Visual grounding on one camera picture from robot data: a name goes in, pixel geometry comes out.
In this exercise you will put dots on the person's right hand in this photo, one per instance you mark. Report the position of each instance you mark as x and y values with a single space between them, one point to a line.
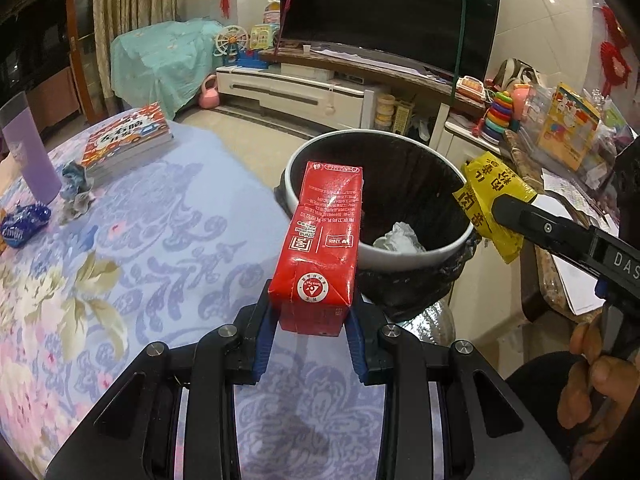
605 395

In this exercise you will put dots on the striped handbag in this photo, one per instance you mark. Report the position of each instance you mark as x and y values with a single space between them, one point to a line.
515 75

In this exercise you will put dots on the red picture book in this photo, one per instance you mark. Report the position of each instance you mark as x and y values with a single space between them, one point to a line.
125 137

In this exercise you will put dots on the black television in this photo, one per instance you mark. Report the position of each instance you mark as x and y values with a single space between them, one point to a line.
380 5

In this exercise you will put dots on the yellow plastic container stack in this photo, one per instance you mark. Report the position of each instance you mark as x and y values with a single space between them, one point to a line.
385 112

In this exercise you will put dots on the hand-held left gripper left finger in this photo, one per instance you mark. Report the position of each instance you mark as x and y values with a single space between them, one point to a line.
260 355

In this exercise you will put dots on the red drink carton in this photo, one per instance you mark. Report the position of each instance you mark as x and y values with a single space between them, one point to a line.
320 240

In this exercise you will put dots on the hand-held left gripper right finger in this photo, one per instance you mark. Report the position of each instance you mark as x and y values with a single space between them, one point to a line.
357 355

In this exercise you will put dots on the teal cloth cover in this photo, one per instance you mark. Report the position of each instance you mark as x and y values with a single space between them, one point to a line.
160 60

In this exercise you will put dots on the purple tumbler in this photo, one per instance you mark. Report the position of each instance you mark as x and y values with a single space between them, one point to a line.
30 160

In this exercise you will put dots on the red paper wall decoration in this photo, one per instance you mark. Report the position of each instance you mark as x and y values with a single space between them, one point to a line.
615 55

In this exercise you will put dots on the yellow snack packet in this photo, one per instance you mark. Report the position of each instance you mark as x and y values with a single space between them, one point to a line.
490 185

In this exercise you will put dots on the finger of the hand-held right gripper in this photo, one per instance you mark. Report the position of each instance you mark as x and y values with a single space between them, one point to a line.
545 230

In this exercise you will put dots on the rainbow stacking rings toy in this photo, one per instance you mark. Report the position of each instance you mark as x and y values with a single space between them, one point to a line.
497 115

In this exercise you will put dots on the white tissue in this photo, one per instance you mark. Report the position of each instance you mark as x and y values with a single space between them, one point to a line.
400 237

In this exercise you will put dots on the colourful cardboard box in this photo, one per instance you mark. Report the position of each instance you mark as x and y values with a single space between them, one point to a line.
570 125

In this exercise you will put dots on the pink toy kettle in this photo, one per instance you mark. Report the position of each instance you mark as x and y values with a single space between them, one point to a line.
210 95

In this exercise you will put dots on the colourful toy house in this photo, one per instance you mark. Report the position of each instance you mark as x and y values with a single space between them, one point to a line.
260 37

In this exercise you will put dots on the white papers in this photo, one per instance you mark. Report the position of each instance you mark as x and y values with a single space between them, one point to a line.
575 280

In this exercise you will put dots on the ferris wheel toy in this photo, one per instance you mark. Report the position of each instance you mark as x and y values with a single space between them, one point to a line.
232 40

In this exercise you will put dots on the crumpled blue white wrapper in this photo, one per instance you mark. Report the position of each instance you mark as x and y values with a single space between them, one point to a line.
75 180

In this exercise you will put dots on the person's dark clothing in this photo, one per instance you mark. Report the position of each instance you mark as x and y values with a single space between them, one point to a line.
535 390

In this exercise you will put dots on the trash bin with black liner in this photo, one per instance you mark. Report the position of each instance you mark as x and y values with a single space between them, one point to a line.
400 290

